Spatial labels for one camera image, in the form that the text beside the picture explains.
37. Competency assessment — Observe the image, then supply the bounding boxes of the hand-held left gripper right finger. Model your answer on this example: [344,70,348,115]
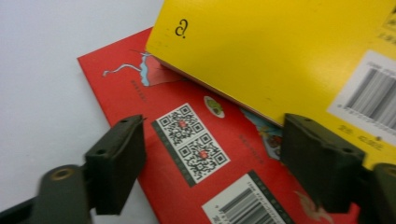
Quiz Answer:
[280,113,366,214]

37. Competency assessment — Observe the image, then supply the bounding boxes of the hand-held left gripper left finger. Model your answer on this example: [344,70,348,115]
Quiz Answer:
[84,114,148,217]

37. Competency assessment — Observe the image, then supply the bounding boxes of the red book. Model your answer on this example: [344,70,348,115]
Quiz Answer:
[77,27,362,224]

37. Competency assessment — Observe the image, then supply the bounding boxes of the yellow book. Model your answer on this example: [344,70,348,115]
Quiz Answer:
[145,0,396,171]

